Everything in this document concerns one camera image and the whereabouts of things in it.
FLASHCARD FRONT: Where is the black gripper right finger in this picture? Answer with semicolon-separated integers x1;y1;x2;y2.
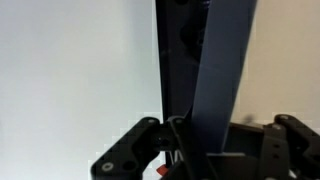
221;113;320;180

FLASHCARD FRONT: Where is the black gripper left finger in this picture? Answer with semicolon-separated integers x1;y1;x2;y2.
90;116;214;180

